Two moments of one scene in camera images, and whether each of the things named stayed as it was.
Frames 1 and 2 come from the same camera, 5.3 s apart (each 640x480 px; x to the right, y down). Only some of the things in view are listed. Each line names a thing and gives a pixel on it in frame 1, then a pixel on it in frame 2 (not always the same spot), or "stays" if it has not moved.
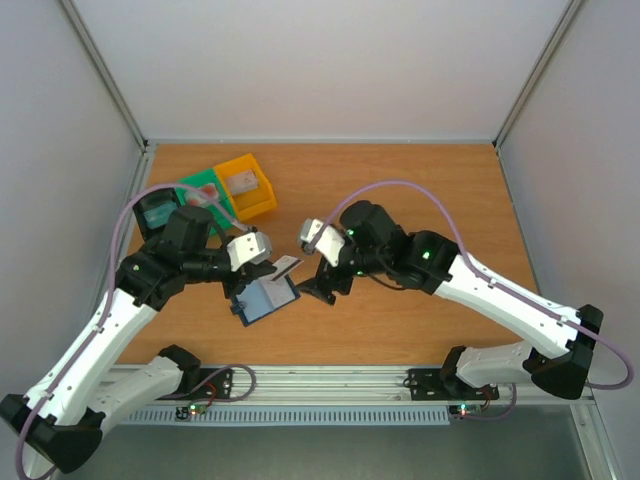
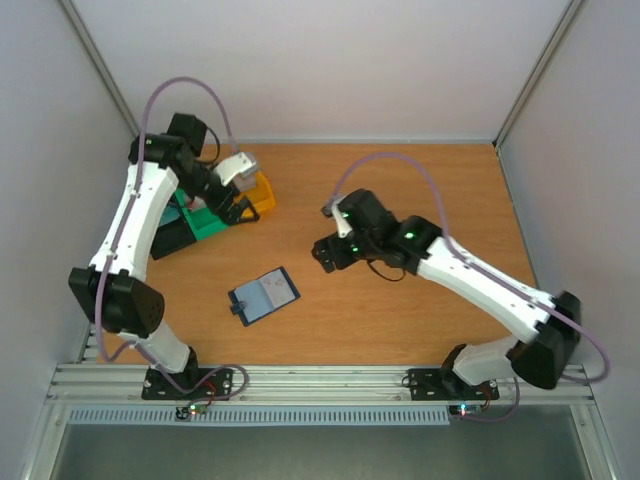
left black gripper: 247,273 -> 218,205
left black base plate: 203,383 stays
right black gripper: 331,273 -> 327,253
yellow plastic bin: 259,199 stays
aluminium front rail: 332,386 stays
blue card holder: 262,296 stays
